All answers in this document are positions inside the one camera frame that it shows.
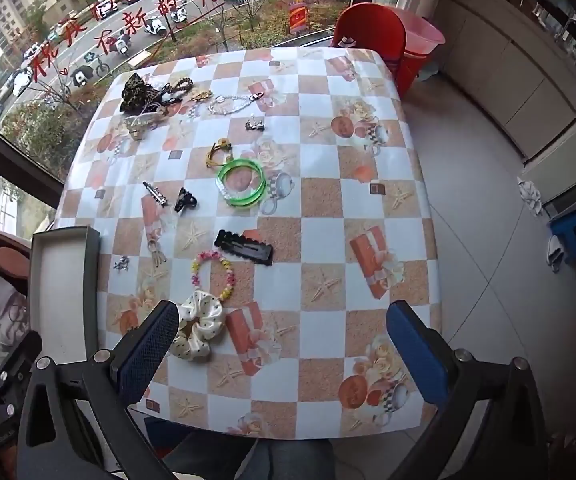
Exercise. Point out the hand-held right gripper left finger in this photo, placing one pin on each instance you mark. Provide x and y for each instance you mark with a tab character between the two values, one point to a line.
154	342

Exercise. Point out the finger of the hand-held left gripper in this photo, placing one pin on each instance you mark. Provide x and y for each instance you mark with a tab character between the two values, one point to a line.
18	355

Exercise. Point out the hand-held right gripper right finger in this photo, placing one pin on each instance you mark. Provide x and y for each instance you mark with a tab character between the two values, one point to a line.
413	355

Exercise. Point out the white polka dot scrunchie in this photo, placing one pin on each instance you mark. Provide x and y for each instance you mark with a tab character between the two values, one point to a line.
199	327

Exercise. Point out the grey jewelry box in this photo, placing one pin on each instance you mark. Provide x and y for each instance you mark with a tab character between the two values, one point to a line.
63	290

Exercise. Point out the small silver earring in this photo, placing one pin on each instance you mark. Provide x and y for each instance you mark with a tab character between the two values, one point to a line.
120	263

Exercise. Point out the black claw clip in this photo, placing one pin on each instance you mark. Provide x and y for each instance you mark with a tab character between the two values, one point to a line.
186	200

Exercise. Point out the green bangle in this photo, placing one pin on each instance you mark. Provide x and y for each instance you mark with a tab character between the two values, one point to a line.
228	170

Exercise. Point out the white plastic bag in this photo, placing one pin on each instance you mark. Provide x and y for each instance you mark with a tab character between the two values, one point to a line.
8	310

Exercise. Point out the brown round stool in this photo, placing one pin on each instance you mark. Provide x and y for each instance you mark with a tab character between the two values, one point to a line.
8	260

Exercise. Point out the beige bow hair clip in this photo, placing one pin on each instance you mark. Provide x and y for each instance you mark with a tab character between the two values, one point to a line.
156	254

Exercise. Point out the black snap hair clip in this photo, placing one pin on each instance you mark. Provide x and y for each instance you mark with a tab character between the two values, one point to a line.
244	247

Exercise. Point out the silver alligator hair clip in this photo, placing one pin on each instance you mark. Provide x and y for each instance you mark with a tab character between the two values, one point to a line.
154	192

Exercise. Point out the white slipper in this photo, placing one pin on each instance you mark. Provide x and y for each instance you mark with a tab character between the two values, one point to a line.
554	256

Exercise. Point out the white black patterned cloth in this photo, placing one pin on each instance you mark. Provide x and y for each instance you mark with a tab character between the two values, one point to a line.
530	196

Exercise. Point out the checkered printed tablecloth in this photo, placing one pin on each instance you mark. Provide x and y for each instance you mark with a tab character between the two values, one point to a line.
328	170

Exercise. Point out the clear claw clip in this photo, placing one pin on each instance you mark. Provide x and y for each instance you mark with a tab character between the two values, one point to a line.
140	124

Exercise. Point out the silver earring pair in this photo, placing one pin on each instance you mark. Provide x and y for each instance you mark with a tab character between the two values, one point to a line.
254	124

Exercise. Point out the leopard print scrunchie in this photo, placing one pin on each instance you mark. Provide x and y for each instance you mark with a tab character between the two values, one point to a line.
138	92

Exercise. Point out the gold hair clip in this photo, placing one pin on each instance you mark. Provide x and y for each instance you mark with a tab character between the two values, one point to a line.
199	95

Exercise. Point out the white kitchen cabinet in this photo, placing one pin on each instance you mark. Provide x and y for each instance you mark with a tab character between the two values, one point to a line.
513	85

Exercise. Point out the red window lettering sticker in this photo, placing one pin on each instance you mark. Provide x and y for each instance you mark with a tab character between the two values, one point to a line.
118	35

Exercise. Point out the pink plastic basin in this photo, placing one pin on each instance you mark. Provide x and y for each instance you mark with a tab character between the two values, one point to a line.
423	35

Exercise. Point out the red plastic chair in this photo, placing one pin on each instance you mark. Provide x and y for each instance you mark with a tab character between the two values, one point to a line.
370	35

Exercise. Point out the red lantern window sticker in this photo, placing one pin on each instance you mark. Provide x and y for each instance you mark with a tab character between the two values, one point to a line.
299	16

